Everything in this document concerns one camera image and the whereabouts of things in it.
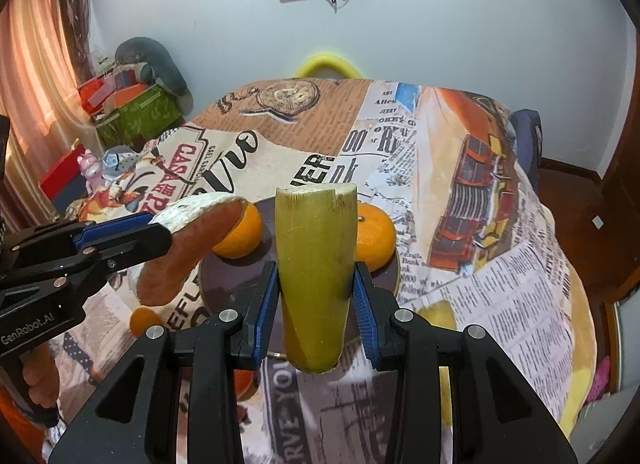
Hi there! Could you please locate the blue chair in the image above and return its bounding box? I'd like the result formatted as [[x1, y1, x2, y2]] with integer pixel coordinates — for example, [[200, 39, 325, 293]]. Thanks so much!
[[507, 108, 544, 195]]

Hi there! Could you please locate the grey patterned toy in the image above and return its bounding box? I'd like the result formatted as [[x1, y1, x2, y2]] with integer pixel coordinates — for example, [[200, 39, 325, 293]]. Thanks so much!
[[101, 145, 151, 177]]

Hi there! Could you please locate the pink cloth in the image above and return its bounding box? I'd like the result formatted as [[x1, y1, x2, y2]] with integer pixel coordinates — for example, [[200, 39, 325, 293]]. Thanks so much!
[[587, 355, 612, 402]]

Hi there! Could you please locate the green storage box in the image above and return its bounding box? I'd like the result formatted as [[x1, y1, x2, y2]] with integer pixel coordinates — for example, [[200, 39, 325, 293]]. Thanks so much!
[[95, 84, 183, 150]]

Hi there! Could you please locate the grey plush toy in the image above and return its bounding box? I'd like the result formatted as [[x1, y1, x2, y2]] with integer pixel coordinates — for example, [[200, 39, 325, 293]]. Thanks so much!
[[114, 36, 190, 97]]

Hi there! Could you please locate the red box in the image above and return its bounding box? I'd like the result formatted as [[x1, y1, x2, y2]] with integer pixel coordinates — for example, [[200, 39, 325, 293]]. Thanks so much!
[[39, 144, 91, 217]]

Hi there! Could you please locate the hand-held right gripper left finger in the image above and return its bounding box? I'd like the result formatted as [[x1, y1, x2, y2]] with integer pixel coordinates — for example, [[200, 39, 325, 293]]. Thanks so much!
[[47, 261, 281, 464]]

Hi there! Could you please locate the pink curtain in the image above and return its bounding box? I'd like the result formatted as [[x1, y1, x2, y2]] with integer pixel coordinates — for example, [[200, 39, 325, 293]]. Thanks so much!
[[0, 0, 101, 225]]

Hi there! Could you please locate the pink toy figure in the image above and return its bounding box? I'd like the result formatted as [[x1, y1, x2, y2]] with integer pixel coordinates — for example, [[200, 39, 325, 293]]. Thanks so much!
[[77, 149, 106, 191]]

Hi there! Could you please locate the small orange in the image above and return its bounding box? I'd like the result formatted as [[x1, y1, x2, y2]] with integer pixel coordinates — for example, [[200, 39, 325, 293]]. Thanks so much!
[[129, 307, 166, 341], [231, 369, 261, 401]]

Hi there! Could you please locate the dark brown plate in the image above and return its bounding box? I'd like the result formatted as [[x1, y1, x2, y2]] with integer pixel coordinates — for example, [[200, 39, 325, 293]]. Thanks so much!
[[199, 196, 402, 359]]

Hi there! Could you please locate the yellow chair back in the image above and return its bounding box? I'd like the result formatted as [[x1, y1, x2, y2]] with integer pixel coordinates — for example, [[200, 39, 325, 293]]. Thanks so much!
[[294, 50, 362, 80]]

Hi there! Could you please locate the newspaper print tablecloth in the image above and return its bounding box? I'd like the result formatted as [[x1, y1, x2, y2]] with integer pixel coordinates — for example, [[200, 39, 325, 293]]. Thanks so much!
[[47, 76, 599, 464]]

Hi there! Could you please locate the sweet potato half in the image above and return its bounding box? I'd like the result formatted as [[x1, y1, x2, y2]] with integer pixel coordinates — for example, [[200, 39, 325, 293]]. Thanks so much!
[[136, 193, 251, 307]]

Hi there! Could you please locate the green sugarcane piece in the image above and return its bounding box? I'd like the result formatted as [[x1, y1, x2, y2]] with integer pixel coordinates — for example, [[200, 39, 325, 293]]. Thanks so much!
[[274, 183, 359, 374]]

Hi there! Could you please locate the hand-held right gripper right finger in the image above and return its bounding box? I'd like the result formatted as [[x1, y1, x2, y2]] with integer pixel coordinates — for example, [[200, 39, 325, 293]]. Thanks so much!
[[350, 261, 578, 464]]

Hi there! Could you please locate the orange box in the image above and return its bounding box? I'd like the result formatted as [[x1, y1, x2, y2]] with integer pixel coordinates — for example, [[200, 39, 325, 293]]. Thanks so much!
[[77, 71, 151, 117]]

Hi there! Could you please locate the yellow pear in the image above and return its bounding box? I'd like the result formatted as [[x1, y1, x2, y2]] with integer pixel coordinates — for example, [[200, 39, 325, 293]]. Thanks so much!
[[415, 300, 473, 426]]

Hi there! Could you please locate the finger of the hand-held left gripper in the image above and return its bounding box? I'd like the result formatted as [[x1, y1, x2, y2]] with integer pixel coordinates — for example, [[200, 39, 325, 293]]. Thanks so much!
[[74, 213, 167, 254], [97, 225, 174, 273]]

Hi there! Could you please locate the person's left hand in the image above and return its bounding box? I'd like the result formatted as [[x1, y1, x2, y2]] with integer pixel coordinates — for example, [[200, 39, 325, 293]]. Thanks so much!
[[22, 343, 64, 412]]

